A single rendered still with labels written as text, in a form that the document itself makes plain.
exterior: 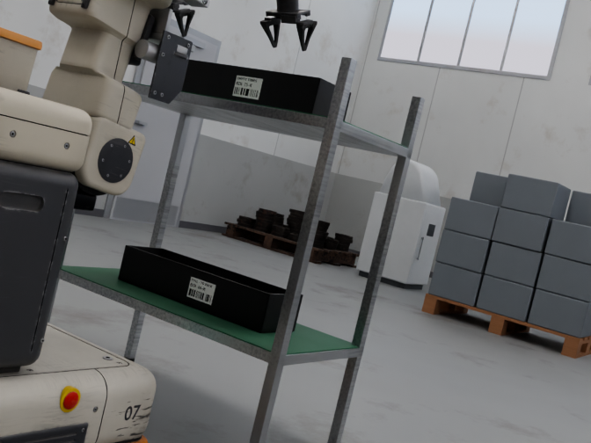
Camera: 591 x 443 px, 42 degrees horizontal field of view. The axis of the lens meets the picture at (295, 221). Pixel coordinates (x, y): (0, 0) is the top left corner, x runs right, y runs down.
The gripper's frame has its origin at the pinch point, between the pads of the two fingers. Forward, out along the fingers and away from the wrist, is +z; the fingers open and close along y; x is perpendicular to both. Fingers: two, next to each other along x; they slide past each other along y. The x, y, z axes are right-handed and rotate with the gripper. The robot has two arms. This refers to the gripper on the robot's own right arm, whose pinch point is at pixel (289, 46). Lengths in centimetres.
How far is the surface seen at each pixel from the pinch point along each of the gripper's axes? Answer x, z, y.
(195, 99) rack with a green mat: 12.8, 14.5, 23.5
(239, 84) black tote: -1.6, 13.1, 19.7
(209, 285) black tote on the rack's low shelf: 23, 66, 15
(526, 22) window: -832, 142, 246
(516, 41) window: -821, 166, 252
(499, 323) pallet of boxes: -349, 288, 67
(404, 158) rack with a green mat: -24.6, 35.0, -21.8
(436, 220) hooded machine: -522, 298, 210
